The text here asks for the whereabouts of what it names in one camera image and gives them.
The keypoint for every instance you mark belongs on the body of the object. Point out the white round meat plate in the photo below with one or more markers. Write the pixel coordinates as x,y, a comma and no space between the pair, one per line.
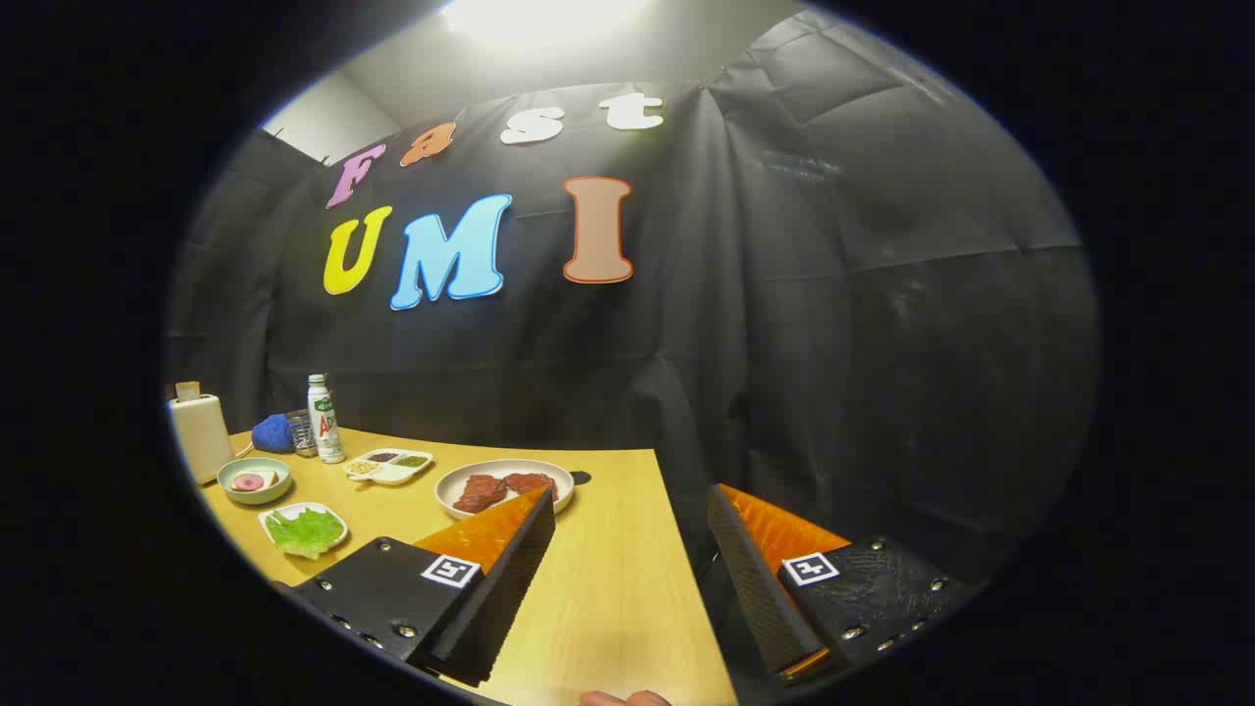
510,467

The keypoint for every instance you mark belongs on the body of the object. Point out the red-brown meat piece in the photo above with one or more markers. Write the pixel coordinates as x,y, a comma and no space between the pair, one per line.
529,482
480,492

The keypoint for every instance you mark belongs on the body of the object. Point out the pink ham slice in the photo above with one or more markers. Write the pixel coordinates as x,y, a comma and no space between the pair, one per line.
247,481

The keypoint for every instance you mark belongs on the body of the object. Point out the pile of green beans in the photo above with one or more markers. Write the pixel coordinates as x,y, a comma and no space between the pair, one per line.
412,460

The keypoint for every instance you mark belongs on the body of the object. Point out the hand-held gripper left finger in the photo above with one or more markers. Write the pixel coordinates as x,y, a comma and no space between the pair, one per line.
510,588

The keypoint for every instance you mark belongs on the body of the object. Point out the blue oven mitt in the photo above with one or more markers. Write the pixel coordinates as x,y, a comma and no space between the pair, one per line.
273,433

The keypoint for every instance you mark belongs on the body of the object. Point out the white square plate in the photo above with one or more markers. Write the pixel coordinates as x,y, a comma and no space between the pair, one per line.
324,510

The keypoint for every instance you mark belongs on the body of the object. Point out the white bread slice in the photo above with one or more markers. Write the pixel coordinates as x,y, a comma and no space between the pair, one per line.
272,479

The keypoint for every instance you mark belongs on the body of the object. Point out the black backdrop cloth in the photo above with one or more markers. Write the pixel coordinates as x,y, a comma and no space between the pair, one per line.
784,343

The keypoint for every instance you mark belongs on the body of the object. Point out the white toaster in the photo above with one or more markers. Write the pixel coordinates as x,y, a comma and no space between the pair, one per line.
201,436

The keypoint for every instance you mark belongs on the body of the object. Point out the pale green plate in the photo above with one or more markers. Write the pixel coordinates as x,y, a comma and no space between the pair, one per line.
227,487

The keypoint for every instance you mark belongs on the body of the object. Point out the green lettuce leaf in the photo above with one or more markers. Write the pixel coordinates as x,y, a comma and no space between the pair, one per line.
304,534

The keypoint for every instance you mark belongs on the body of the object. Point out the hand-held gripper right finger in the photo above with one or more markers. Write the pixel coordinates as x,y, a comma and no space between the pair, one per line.
755,598

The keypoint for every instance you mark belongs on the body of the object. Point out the white divided dish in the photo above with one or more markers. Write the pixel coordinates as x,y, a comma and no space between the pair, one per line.
392,474

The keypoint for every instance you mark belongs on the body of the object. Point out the white bottle green label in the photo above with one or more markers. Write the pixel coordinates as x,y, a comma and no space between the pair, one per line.
326,431

